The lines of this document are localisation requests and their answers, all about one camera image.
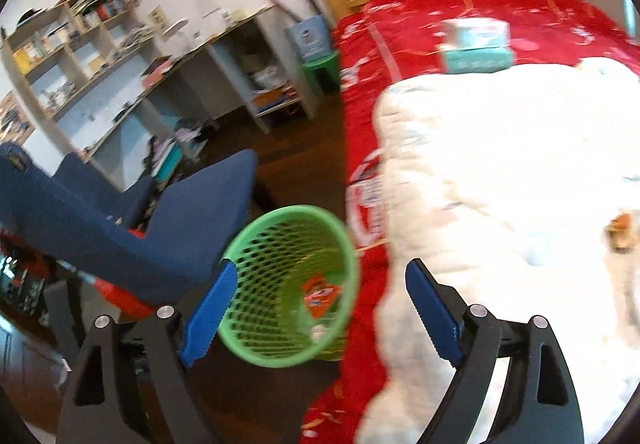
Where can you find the white plastic bag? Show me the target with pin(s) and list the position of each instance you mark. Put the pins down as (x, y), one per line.
(267, 77)

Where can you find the blue office chair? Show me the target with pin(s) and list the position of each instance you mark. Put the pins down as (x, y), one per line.
(100, 234)

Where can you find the white tissue pack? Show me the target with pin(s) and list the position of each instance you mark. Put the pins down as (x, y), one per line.
(477, 33)

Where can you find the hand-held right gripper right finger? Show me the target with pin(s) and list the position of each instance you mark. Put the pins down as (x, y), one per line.
(432, 319)

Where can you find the green plastic stool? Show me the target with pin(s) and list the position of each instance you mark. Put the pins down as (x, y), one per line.
(320, 67)

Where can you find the white tissue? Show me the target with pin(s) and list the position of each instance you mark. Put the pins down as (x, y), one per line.
(317, 332)

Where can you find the green mesh wastebasket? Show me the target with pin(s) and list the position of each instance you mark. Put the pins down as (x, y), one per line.
(265, 294)

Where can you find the white quilted mat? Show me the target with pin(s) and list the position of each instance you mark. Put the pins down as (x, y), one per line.
(500, 174)

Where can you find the wooden bookshelf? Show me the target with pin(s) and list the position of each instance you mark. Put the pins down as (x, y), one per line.
(45, 114)

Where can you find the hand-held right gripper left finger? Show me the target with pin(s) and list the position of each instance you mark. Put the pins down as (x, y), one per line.
(210, 314)

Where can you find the row of books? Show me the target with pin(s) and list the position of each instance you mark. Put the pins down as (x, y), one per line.
(107, 9)

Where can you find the blue paper bag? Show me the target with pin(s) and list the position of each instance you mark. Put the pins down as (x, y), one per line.
(310, 39)

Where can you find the red snack package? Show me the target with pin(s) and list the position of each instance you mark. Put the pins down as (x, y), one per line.
(320, 296)

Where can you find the red printed bedspread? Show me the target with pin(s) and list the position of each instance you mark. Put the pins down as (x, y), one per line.
(400, 19)

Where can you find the teal tissue pack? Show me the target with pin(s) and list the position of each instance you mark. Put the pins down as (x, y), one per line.
(475, 60)

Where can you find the orange snack wrapper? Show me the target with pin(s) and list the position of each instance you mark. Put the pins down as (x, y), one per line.
(622, 229)

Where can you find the orange box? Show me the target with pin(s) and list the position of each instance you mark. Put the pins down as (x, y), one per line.
(272, 99)

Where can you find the pile of clothes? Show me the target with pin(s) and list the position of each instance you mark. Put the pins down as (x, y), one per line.
(172, 147)

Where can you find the reddish stick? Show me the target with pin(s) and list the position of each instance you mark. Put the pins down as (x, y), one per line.
(280, 4)

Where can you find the white desk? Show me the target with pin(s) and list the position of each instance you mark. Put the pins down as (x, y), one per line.
(230, 74)

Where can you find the wall switch panel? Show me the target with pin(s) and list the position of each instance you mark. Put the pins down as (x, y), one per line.
(159, 17)

